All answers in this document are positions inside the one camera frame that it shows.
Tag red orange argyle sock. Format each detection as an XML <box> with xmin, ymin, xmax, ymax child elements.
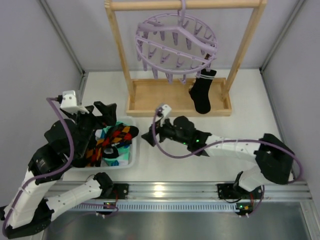
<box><xmin>84</xmin><ymin>125</ymin><xmax>139</xmax><ymax>167</ymax></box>

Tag green sock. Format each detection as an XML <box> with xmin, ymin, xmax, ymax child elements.
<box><xmin>94</xmin><ymin>121</ymin><xmax>128</xmax><ymax>140</ymax></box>
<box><xmin>102</xmin><ymin>145</ymin><xmax>131</xmax><ymax>167</ymax></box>

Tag purple round clip hanger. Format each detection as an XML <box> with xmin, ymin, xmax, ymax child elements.
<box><xmin>134</xmin><ymin>0</ymin><xmax>218</xmax><ymax>84</ymax></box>

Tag black sport sock grey patches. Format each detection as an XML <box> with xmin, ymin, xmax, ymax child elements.
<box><xmin>102</xmin><ymin>147</ymin><xmax>120</xmax><ymax>159</ymax></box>

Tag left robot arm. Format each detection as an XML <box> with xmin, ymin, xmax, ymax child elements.
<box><xmin>0</xmin><ymin>98</ymin><xmax>117</xmax><ymax>239</ymax></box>

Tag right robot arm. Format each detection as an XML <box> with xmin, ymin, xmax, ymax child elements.
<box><xmin>141</xmin><ymin>116</ymin><xmax>294</xmax><ymax>193</ymax></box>

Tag white plastic basket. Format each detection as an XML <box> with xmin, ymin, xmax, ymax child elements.
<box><xmin>72</xmin><ymin>116</ymin><xmax>139</xmax><ymax>172</ymax></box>

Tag black sock white stripes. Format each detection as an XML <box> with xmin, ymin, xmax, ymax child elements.
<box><xmin>188</xmin><ymin>69</ymin><xmax>217</xmax><ymax>115</ymax></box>

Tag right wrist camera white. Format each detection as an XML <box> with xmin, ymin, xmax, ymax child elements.
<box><xmin>156</xmin><ymin>104</ymin><xmax>172</xmax><ymax>121</ymax></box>

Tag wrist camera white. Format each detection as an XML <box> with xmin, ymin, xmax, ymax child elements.
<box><xmin>60</xmin><ymin>90</ymin><xmax>89</xmax><ymax>114</ymax></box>
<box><xmin>156</xmin><ymin>104</ymin><xmax>172</xmax><ymax>121</ymax></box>

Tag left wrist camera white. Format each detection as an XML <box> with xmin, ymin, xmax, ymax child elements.
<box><xmin>60</xmin><ymin>90</ymin><xmax>89</xmax><ymax>114</ymax></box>

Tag wooden hanger rack frame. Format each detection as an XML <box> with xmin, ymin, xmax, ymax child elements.
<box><xmin>104</xmin><ymin>0</ymin><xmax>267</xmax><ymax>117</ymax></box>

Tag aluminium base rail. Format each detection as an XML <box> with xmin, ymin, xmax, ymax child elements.
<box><xmin>110</xmin><ymin>181</ymin><xmax>312</xmax><ymax>202</ymax></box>

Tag slotted cable duct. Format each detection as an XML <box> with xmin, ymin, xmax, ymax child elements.
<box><xmin>74</xmin><ymin>201</ymin><xmax>253</xmax><ymax>213</ymax></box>

